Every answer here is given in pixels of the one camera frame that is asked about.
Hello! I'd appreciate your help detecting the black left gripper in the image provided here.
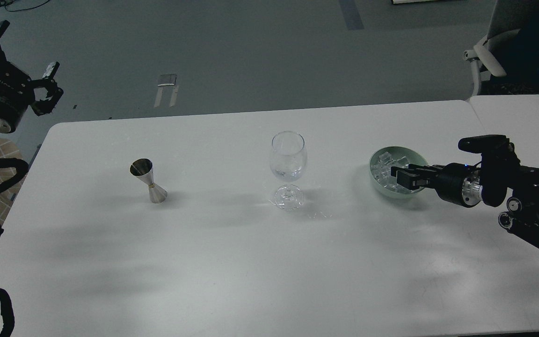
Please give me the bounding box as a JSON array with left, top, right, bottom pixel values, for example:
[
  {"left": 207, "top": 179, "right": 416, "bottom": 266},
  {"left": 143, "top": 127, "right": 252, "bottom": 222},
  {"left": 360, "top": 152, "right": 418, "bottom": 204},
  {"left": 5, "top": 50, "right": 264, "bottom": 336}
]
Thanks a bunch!
[{"left": 0, "top": 21, "right": 64, "bottom": 133}]

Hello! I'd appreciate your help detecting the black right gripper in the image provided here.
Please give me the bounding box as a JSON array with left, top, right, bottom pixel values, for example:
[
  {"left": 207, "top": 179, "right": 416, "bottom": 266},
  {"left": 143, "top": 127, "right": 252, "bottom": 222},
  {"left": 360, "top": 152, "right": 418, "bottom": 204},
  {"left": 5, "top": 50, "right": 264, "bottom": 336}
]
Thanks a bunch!
[{"left": 391, "top": 163, "right": 481, "bottom": 208}]

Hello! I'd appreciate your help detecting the green bowl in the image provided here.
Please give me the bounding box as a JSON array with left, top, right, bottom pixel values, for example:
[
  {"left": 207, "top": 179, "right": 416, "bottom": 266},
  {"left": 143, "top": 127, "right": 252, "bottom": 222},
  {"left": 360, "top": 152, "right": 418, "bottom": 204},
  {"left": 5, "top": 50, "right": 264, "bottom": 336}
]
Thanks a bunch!
[{"left": 369, "top": 147, "right": 428, "bottom": 199}]

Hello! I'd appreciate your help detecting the steel double jigger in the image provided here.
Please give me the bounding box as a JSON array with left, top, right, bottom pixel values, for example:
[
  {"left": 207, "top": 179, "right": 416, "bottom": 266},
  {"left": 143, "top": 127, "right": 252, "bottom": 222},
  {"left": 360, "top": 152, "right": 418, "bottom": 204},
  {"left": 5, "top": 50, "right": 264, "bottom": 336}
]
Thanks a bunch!
[{"left": 129, "top": 158, "right": 168, "bottom": 204}]

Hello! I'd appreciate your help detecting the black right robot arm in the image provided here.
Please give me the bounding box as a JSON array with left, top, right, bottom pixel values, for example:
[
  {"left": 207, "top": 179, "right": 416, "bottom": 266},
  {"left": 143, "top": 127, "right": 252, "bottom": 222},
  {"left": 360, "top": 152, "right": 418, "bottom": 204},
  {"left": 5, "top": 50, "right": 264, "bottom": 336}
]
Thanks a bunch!
[{"left": 391, "top": 134, "right": 539, "bottom": 249}]

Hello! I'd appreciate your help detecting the clear ice cubes pile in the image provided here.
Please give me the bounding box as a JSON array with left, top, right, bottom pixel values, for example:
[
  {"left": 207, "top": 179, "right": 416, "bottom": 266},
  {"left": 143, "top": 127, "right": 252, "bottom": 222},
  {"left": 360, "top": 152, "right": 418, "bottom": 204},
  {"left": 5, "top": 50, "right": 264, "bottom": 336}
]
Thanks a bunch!
[{"left": 370, "top": 151, "right": 412, "bottom": 194}]

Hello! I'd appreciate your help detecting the clear wine glass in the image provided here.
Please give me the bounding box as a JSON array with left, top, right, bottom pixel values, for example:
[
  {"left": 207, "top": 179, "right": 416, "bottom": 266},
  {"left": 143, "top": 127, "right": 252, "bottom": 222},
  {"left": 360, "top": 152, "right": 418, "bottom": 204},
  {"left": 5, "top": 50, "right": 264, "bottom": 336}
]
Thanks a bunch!
[{"left": 269, "top": 131, "right": 308, "bottom": 211}]

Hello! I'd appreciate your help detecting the silver floor socket plate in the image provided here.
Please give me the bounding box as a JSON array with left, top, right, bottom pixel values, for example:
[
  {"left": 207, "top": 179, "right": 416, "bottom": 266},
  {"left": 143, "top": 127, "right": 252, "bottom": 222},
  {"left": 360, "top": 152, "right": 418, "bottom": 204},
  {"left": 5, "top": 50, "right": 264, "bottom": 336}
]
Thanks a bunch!
[{"left": 157, "top": 74, "right": 177, "bottom": 87}]

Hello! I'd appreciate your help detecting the white office chair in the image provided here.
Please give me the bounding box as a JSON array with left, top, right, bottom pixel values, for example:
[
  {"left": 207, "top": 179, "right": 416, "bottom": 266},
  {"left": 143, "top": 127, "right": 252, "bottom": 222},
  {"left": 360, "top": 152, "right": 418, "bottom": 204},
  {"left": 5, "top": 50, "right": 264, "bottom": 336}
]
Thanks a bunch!
[{"left": 463, "top": 0, "right": 539, "bottom": 97}]

